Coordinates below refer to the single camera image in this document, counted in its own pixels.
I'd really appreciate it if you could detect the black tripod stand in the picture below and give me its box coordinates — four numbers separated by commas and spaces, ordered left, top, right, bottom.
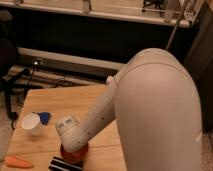
0, 60, 42, 120

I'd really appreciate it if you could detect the clear plastic bottle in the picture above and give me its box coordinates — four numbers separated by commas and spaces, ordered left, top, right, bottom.
106, 76, 116, 85

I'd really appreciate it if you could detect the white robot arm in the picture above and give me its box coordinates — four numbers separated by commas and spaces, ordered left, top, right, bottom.
56, 48, 202, 171

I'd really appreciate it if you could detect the white plastic cup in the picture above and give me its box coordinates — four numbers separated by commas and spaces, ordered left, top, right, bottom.
21, 113, 41, 136

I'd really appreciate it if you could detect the red ceramic bowl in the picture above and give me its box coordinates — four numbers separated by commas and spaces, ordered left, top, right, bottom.
60, 144, 89, 164

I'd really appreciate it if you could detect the metal pole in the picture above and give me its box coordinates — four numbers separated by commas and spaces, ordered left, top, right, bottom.
165, 0, 190, 51

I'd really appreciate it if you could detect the orange carrot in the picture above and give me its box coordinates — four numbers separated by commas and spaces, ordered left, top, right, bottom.
5, 156, 33, 169

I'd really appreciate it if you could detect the blue plastic object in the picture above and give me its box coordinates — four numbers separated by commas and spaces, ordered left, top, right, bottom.
34, 112, 51, 125

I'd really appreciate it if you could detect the black white striped block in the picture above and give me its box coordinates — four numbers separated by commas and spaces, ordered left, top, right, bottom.
49, 157, 83, 171

